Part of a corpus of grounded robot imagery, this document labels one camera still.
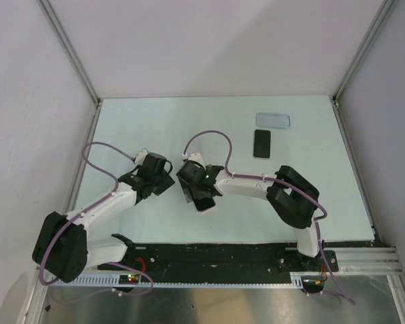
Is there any blue-edged black phone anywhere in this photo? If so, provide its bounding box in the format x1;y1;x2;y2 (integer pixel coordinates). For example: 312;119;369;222
193;198;216;213

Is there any pink phone case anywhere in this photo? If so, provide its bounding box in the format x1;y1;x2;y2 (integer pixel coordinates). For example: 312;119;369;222
196;201;216;213

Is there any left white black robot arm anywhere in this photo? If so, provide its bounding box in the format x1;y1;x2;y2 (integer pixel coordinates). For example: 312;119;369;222
32;149;175;283

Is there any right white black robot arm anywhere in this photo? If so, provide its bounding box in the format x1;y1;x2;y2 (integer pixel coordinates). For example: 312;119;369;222
176;159;327;271

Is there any black phone on table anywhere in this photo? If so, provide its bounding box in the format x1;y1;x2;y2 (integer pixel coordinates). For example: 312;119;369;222
252;130;271;159

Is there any clear blue phone case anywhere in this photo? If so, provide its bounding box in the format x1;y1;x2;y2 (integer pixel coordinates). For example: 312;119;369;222
256;113;291;129

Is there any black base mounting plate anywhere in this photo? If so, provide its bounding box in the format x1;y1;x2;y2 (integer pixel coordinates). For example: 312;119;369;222
97;241;340;284

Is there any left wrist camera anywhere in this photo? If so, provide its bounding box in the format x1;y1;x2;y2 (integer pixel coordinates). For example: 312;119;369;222
134;148;149;165

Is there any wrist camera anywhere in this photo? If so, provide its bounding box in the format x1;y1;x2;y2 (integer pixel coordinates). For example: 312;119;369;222
134;148;149;165
182;152;205;167

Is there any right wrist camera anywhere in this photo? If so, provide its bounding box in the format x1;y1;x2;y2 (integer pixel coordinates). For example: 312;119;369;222
182;152;205;167

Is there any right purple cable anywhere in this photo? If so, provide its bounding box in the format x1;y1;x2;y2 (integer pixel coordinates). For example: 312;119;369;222
182;130;357;306

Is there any purple cable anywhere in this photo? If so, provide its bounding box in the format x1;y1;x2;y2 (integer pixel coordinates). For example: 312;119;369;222
182;130;357;306
40;141;173;304

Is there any white slotted cable duct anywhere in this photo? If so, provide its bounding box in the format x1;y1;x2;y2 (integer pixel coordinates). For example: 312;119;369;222
45;271;306;290

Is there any left aluminium corner post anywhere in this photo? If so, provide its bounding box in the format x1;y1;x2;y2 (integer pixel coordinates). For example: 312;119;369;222
37;0;101;108

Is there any aluminium corner post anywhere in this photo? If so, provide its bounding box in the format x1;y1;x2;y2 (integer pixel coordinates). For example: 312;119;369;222
331;0;398;107
37;0;101;108

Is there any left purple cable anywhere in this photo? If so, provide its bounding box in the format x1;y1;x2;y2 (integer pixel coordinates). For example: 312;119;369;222
40;141;173;304

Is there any aluminium frame rail front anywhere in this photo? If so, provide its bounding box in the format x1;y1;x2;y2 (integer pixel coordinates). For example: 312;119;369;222
333;248;404;275

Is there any right aluminium corner post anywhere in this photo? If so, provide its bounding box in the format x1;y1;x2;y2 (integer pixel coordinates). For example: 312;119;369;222
331;0;398;107

